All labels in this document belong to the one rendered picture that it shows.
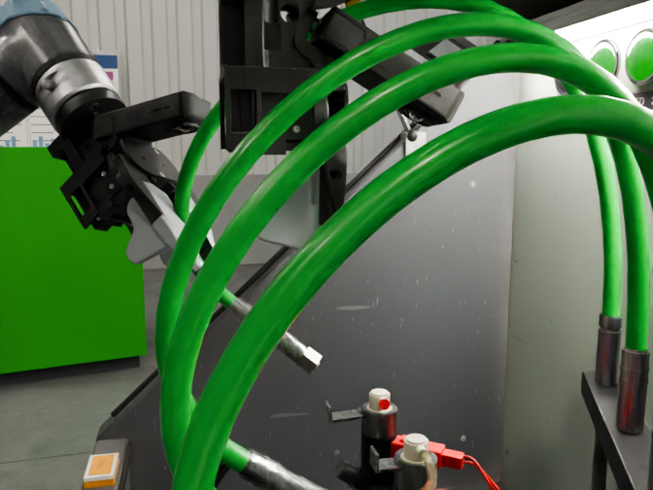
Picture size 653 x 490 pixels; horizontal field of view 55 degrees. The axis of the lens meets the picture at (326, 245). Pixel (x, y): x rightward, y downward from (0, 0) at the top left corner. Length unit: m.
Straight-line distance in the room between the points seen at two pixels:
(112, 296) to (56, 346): 0.40
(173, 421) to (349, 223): 0.14
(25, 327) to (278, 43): 3.44
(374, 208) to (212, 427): 0.09
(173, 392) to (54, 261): 3.45
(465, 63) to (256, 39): 0.17
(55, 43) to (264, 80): 0.34
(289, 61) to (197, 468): 0.29
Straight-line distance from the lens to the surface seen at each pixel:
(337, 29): 0.43
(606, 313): 0.57
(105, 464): 0.75
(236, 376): 0.21
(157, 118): 0.60
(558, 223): 0.78
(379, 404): 0.49
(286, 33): 0.44
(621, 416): 0.50
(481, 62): 0.31
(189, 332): 0.29
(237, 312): 0.58
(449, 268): 0.84
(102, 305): 3.79
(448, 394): 0.89
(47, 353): 3.85
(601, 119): 0.24
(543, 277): 0.81
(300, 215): 0.43
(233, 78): 0.41
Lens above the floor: 1.30
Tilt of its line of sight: 9 degrees down
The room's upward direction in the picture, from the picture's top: straight up
